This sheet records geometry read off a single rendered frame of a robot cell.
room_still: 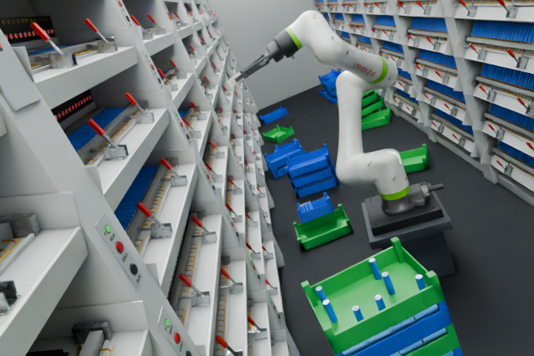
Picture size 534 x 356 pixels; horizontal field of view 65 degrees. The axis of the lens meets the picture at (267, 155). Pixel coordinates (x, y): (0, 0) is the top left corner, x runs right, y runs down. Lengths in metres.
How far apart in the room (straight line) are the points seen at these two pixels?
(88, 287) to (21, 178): 0.18
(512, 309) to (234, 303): 1.00
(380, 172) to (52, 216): 1.34
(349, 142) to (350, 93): 0.23
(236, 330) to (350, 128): 1.02
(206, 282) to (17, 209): 0.55
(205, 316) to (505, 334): 1.09
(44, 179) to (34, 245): 0.08
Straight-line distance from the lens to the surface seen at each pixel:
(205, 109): 1.97
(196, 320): 0.96
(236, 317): 1.23
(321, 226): 2.50
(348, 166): 1.79
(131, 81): 1.27
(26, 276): 0.54
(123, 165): 0.81
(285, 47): 1.58
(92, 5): 1.27
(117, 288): 0.66
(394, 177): 1.75
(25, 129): 0.61
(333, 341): 1.09
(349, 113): 1.88
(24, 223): 0.62
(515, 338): 1.71
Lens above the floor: 1.28
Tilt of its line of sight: 19 degrees down
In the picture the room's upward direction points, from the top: 24 degrees counter-clockwise
